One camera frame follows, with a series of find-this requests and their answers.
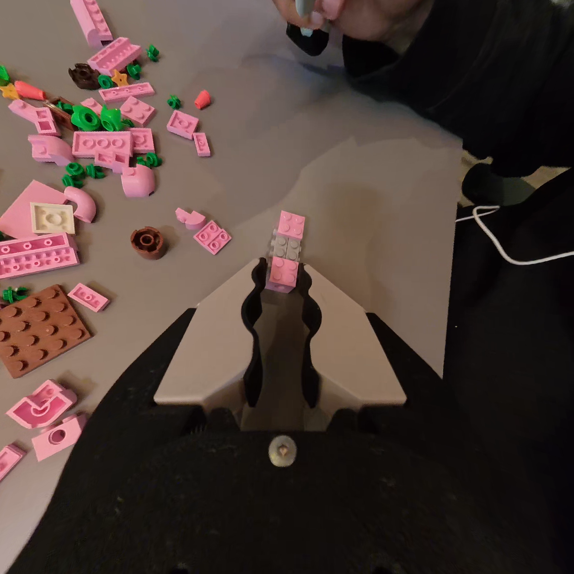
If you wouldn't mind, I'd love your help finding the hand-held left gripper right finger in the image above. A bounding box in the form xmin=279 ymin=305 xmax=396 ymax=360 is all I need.
xmin=299 ymin=265 xmax=407 ymax=418

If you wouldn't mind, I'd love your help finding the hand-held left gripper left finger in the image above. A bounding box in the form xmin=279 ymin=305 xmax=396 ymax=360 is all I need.
xmin=154 ymin=258 xmax=266 ymax=411

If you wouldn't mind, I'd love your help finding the pink and grey brick assembly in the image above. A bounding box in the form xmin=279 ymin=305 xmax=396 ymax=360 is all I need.
xmin=265 ymin=210 xmax=306 ymax=294

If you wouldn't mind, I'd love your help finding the pink corner plate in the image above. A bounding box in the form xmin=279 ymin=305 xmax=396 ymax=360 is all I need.
xmin=167 ymin=110 xmax=211 ymax=158

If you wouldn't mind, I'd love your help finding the person's right forearm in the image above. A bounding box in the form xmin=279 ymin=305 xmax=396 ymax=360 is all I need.
xmin=343 ymin=0 xmax=574 ymax=175

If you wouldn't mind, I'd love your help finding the person's right hand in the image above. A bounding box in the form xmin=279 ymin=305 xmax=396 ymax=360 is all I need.
xmin=271 ymin=0 xmax=436 ymax=41

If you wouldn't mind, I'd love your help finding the brown round toy brick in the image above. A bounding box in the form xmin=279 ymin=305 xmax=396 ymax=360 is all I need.
xmin=130 ymin=226 xmax=167 ymax=260

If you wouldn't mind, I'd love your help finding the brown studded plate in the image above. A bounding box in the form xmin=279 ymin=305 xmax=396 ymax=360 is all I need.
xmin=0 ymin=285 xmax=92 ymax=378

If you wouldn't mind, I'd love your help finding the cream square toy plate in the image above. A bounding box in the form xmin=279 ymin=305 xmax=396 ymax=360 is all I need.
xmin=30 ymin=203 xmax=76 ymax=235

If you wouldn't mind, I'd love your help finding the dark brown small round piece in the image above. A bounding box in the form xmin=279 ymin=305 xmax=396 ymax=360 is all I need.
xmin=68 ymin=63 xmax=100 ymax=90

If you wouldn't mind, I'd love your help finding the pile of pink toy bricks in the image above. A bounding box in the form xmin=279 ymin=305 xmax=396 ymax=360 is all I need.
xmin=0 ymin=0 xmax=233 ymax=483

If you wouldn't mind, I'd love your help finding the coral carrot toy piece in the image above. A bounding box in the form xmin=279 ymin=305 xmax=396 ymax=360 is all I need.
xmin=14 ymin=80 xmax=47 ymax=100

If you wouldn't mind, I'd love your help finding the white cable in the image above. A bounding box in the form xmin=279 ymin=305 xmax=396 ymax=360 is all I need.
xmin=455 ymin=205 xmax=574 ymax=266

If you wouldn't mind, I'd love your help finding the small brown frame piece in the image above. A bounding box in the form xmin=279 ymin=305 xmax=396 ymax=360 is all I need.
xmin=45 ymin=96 xmax=77 ymax=132

